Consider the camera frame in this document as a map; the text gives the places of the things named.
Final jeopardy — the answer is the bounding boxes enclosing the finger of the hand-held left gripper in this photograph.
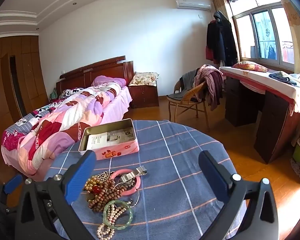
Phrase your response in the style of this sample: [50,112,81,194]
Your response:
[2,174,23,195]

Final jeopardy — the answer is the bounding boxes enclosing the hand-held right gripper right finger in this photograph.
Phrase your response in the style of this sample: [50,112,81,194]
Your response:
[198,150,279,240]

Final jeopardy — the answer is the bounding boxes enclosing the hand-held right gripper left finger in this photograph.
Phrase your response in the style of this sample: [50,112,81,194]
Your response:
[14,150,98,240]

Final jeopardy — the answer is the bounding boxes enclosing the gold pearl bracelet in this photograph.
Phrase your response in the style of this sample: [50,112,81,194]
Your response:
[84,177,103,201]

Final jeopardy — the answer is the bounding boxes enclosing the metallic bead bracelet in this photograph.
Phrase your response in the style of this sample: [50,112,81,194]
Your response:
[91,170,114,183]

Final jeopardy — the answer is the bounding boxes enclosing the green jade bangle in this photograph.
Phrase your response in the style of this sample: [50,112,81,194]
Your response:
[103,200,134,230]

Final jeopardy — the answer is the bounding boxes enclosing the pink tin box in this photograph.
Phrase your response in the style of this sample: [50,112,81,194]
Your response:
[79,119,140,160]

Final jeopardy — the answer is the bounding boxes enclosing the silver metal clip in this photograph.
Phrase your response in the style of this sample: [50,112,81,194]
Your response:
[119,166,148,183]

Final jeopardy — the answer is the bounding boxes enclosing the pink bangle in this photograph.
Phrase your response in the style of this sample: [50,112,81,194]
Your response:
[109,169,142,189]

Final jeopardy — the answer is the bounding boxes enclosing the pale pearl necklace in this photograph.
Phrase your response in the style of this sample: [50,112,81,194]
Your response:
[97,204,132,240]

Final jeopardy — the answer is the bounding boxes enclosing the thin silver hoop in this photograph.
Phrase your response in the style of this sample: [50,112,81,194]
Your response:
[112,180,141,208]

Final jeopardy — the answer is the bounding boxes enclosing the blue plaid tablecloth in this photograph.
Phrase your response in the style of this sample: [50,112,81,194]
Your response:
[44,120,248,240]

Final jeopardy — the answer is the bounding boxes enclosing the white paper sheet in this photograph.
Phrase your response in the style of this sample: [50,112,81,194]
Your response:
[86,132,108,151]

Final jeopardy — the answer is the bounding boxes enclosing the printed leaflet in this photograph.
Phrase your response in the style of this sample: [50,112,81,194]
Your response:
[106,127,135,143]

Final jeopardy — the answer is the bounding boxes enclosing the pink patchwork quilt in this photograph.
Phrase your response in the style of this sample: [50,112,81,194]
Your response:
[1,82,127,180]

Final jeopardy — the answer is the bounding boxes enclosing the dark wooden desk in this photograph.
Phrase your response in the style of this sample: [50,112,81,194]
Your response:
[224,76,298,164]

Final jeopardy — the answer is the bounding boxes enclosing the pink bedsheet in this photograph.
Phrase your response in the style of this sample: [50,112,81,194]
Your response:
[100,86,133,121]

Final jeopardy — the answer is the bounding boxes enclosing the wicker chair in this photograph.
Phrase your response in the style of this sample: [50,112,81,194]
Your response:
[167,76,210,128]

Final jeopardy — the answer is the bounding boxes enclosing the black and white cloth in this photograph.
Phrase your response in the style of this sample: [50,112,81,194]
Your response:
[59,87,84,99]

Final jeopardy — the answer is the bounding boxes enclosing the pink and maroon clothes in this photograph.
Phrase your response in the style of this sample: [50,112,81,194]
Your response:
[194,64,224,112]

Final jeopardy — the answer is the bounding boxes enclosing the grey garment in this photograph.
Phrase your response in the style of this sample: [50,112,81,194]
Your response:
[167,70,198,100]

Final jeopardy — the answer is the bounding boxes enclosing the purple pillow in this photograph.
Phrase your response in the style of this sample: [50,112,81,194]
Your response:
[91,75,127,87]

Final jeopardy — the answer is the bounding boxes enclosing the wooden nightstand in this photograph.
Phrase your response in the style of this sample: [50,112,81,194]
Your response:
[128,84,159,109]

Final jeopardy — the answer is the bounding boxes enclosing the wooden wardrobe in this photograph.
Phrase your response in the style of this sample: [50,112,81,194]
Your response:
[0,35,49,180]

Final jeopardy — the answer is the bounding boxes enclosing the white and red desk cover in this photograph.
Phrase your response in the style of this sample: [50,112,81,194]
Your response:
[219,66,300,113]

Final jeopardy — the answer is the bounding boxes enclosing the dark wooden headboard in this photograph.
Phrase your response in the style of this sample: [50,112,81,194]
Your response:
[56,56,135,90]

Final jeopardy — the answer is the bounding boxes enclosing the pink floral pillow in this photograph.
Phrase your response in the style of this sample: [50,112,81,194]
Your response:
[232,61,270,73]

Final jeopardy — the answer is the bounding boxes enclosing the floral cushion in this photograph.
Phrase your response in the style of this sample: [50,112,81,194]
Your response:
[129,72,159,87]

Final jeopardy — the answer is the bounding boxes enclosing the pile of folded clothes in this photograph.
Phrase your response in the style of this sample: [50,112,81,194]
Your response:
[269,71,300,88]

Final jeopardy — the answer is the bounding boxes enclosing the hanging dark coats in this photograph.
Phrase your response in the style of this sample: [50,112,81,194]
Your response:
[206,10,238,67]

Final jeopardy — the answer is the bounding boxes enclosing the window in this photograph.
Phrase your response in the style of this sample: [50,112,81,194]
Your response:
[227,0,297,72]

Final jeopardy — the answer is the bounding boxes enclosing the white air conditioner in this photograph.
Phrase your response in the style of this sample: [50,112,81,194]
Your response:
[175,0,212,10]

